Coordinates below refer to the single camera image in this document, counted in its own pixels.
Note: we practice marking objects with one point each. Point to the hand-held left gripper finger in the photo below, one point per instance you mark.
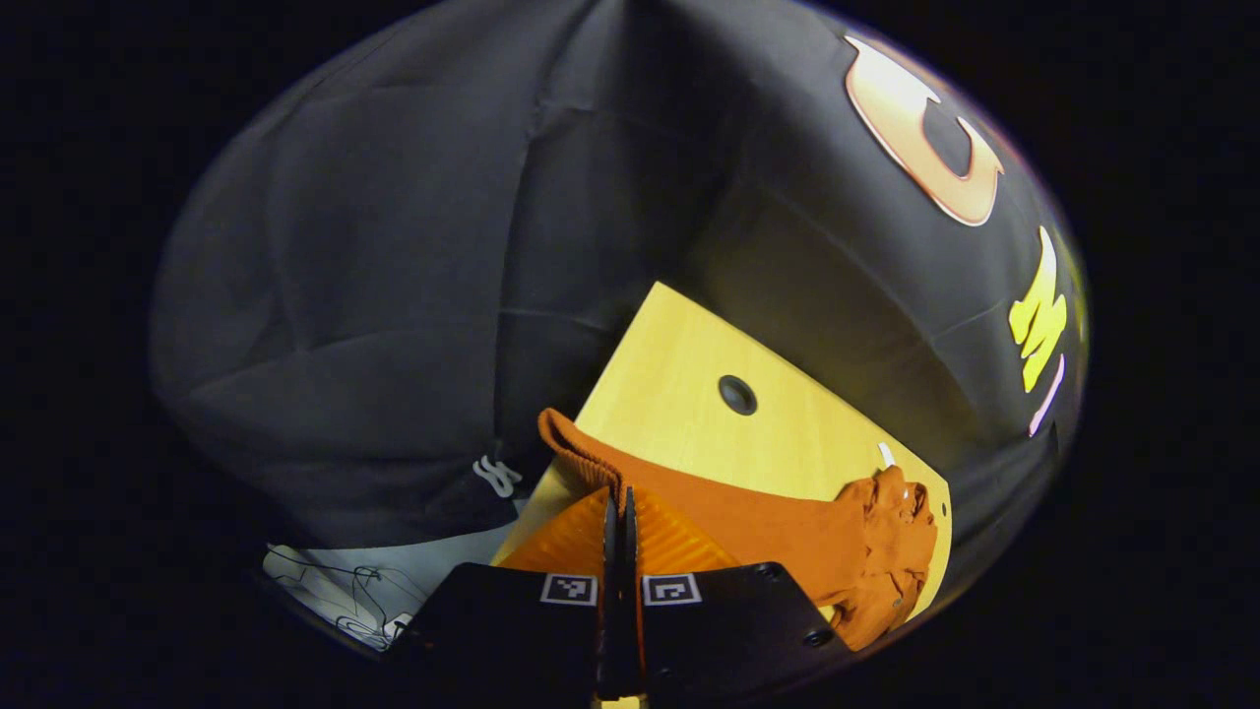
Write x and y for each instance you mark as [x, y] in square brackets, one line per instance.
[632, 630]
[609, 630]

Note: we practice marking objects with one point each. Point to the orange knitted cardigan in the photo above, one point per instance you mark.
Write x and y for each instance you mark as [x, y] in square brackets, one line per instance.
[768, 532]

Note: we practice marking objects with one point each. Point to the black table grommet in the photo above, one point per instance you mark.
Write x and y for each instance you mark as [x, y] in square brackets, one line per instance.
[737, 395]

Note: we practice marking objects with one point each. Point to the black backdrop cloth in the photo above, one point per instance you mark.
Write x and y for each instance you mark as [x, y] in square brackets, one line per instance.
[394, 246]

